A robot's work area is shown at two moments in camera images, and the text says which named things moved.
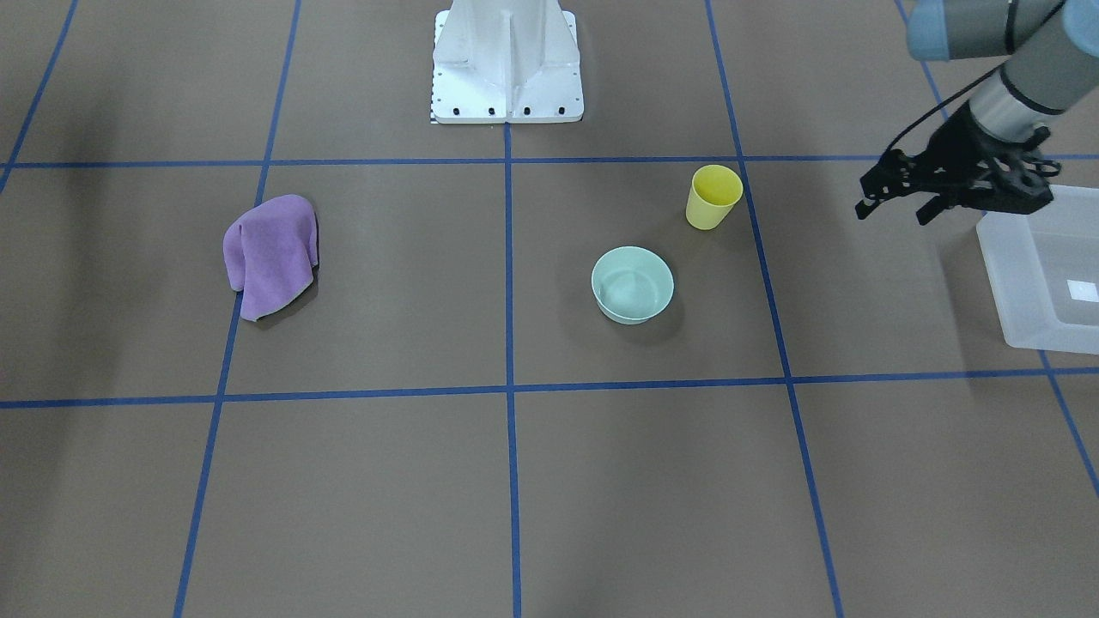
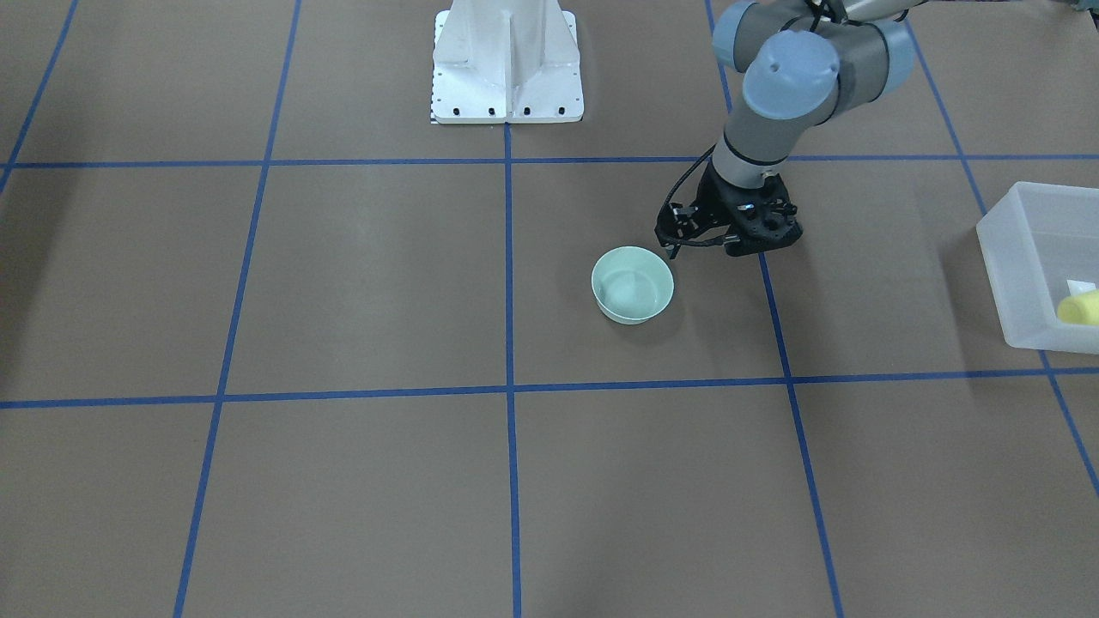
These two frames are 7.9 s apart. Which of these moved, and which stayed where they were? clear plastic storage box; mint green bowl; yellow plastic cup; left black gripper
Moved: left black gripper; yellow plastic cup
Stayed: clear plastic storage box; mint green bowl
